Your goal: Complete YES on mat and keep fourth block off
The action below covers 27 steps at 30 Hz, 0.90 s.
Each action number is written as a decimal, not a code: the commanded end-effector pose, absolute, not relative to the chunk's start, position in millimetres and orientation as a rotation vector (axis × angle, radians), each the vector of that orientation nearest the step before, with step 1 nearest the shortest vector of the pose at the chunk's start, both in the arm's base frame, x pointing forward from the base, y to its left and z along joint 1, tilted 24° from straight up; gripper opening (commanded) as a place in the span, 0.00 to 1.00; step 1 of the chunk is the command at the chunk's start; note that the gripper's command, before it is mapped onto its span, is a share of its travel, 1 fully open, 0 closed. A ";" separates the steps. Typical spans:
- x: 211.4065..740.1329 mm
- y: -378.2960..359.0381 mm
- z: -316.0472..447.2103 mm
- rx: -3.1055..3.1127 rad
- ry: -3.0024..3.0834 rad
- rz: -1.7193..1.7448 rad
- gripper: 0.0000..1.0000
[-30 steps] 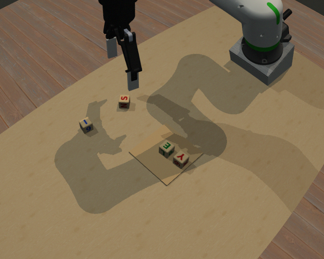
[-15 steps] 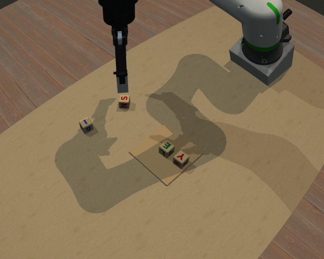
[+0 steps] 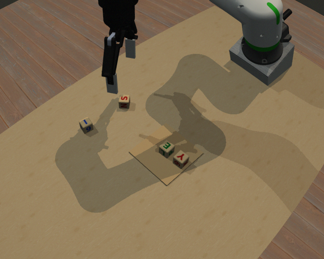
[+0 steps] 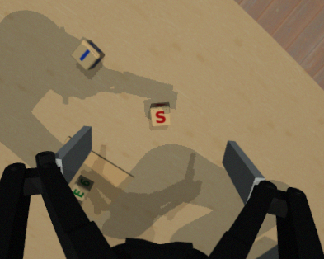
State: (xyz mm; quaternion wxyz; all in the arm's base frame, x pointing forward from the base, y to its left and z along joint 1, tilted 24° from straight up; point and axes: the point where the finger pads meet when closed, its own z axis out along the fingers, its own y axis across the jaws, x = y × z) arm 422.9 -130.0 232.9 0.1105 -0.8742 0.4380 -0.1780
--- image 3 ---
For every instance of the tan square mat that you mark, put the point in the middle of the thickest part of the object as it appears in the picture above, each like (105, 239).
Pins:
(147, 153)

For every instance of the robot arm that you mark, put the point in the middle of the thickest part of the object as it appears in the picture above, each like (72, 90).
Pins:
(263, 25)

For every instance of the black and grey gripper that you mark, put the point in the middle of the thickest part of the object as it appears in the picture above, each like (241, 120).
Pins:
(121, 25)

